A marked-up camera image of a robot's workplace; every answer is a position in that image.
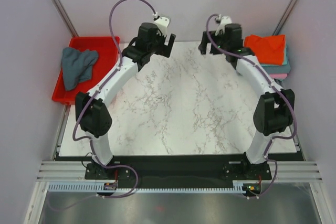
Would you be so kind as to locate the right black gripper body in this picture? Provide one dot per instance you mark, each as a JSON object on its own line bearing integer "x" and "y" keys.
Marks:
{"x": 220, "y": 39}

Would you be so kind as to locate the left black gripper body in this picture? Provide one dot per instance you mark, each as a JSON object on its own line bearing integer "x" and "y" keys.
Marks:
{"x": 160, "y": 41}

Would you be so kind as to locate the orange t shirt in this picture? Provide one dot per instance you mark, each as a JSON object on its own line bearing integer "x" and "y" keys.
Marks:
{"x": 268, "y": 50}

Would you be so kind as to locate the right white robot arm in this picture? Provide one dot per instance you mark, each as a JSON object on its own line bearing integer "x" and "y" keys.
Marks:
{"x": 274, "y": 110}

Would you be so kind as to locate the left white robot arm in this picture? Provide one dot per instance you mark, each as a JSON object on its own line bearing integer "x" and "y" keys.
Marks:
{"x": 92, "y": 114}

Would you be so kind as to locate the red plastic bin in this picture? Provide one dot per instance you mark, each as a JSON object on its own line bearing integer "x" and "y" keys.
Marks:
{"x": 107, "y": 58}

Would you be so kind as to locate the teal folded t shirt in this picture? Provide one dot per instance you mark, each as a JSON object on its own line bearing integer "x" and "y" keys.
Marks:
{"x": 275, "y": 60}

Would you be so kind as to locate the pink folded t shirt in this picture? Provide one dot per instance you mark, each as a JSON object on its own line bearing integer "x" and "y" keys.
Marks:
{"x": 279, "y": 76}

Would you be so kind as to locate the grey-blue folded t shirt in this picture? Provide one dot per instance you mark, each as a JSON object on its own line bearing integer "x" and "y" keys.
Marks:
{"x": 277, "y": 69}

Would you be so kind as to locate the grey crumpled t shirt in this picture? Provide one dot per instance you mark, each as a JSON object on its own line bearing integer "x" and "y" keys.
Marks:
{"x": 77, "y": 66}

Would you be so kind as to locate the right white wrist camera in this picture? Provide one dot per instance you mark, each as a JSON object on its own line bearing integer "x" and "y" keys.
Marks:
{"x": 222, "y": 21}

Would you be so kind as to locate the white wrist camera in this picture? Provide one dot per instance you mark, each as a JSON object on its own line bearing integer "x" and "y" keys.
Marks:
{"x": 222, "y": 21}
{"x": 162, "y": 23}

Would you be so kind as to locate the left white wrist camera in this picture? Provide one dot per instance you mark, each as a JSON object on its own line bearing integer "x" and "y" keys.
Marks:
{"x": 162, "y": 23}

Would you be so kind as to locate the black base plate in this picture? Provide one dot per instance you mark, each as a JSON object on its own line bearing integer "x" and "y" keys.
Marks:
{"x": 177, "y": 172}

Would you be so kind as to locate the aluminium frame rail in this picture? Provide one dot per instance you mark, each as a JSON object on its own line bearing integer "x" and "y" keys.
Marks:
{"x": 68, "y": 171}

